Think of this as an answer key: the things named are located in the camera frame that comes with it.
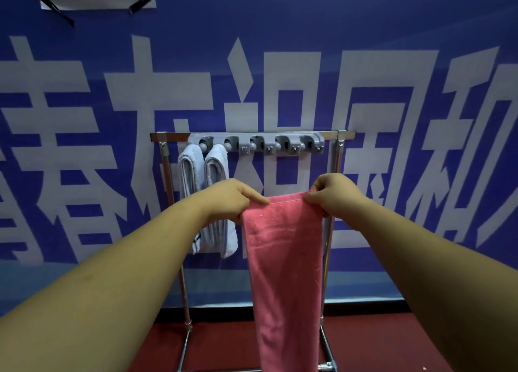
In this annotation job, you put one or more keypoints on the person's right hand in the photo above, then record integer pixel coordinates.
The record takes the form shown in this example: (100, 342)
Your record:
(338, 198)

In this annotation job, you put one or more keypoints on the person's left hand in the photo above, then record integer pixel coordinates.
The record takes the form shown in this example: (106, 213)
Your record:
(226, 202)

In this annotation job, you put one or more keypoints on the plain light blue towel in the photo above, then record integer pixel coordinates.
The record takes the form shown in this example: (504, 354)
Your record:
(218, 165)

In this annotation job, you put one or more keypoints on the striped light blue towel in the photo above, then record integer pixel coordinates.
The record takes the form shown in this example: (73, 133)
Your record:
(190, 169)

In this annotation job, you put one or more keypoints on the metal towel rack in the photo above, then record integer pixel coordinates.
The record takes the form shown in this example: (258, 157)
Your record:
(172, 137)

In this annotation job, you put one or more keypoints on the pink towel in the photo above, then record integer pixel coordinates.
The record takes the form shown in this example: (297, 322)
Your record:
(287, 274)

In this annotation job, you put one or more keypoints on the person's right forearm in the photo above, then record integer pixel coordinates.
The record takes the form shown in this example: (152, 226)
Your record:
(441, 295)

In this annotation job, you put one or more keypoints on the person's left forearm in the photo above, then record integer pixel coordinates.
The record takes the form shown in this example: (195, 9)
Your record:
(101, 291)

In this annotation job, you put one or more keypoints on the grey plastic clip strip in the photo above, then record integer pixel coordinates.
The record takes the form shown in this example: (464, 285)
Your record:
(263, 138)

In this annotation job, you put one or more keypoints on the blue banner with white characters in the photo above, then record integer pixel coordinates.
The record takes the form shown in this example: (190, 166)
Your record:
(364, 20)

